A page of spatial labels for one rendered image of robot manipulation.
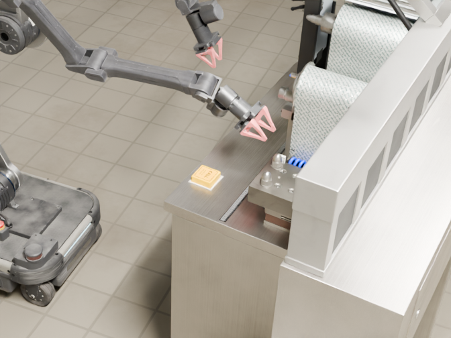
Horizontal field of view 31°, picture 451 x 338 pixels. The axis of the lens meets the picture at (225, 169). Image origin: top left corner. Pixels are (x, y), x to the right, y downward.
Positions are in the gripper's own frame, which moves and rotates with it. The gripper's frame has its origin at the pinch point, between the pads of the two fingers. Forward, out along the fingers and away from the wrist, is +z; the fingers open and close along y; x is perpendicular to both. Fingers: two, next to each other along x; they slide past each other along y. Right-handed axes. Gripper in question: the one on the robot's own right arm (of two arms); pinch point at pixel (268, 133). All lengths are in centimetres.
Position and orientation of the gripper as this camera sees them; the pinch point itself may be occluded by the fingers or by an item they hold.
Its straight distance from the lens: 252.4
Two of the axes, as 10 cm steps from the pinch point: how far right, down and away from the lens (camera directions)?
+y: -4.9, 5.2, -7.0
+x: 4.5, -5.4, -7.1
